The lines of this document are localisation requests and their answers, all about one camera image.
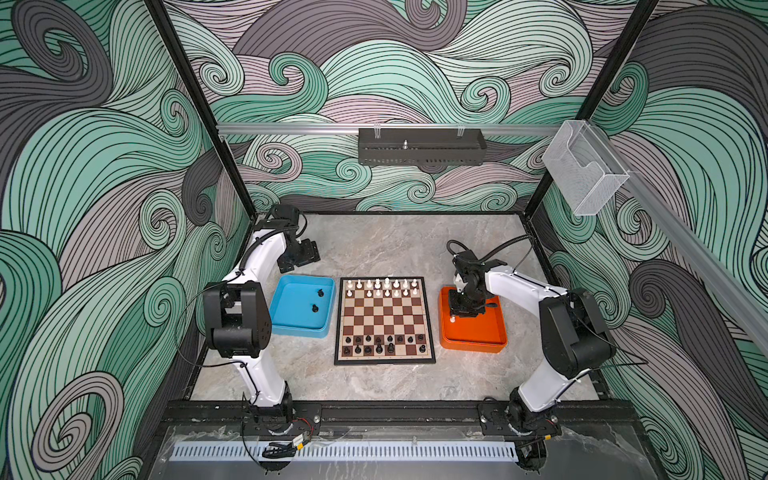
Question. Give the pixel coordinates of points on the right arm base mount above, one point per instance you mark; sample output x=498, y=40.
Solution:
x=513, y=419

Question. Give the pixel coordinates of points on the orange plastic tray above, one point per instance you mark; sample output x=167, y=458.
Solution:
x=485, y=333

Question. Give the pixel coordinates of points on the aluminium rail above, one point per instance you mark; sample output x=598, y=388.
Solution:
x=306, y=128

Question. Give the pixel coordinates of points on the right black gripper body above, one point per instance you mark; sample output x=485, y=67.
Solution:
x=465, y=303

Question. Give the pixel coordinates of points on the blue plastic tray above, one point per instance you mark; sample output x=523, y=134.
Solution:
x=301, y=306

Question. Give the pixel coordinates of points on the folding chess board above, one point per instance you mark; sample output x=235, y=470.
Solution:
x=383, y=321

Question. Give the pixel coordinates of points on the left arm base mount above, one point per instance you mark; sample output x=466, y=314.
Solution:
x=282, y=421

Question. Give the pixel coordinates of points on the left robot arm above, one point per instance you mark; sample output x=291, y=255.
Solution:
x=236, y=315

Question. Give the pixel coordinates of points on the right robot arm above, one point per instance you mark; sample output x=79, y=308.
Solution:
x=572, y=327

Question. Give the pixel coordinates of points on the white slotted cable duct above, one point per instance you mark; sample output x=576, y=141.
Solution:
x=455, y=451

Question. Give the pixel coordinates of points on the clear plastic wall bin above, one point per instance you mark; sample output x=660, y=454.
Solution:
x=585, y=166

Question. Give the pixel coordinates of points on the black perforated wall shelf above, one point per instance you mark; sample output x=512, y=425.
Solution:
x=421, y=147

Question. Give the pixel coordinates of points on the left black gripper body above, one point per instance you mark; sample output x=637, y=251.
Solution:
x=301, y=254

